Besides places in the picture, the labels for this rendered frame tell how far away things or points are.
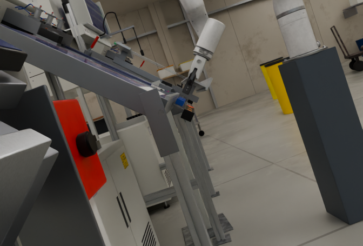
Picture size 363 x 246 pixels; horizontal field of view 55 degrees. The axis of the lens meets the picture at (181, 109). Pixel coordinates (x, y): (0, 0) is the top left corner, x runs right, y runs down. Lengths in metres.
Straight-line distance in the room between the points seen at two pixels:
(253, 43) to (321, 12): 2.25
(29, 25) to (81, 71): 0.46
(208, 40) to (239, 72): 8.68
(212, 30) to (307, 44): 0.39
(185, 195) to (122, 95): 0.31
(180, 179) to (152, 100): 0.22
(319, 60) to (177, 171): 0.82
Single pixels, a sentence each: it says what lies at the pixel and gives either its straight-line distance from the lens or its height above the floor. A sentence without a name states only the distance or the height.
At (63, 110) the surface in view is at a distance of 0.57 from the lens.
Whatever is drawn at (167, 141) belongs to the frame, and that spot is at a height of 0.62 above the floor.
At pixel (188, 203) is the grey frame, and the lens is 0.94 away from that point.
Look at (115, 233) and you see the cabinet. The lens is 1.22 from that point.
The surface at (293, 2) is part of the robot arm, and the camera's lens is 1.54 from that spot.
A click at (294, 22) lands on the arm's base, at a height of 0.84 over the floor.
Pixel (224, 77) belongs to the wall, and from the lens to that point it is 10.04.
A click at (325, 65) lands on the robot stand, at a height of 0.64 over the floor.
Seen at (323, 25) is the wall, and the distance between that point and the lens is 11.32.
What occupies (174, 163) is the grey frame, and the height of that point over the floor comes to 0.56.
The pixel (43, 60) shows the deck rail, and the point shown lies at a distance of 1.01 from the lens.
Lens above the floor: 0.73
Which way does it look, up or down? 3 degrees down
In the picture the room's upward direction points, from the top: 19 degrees counter-clockwise
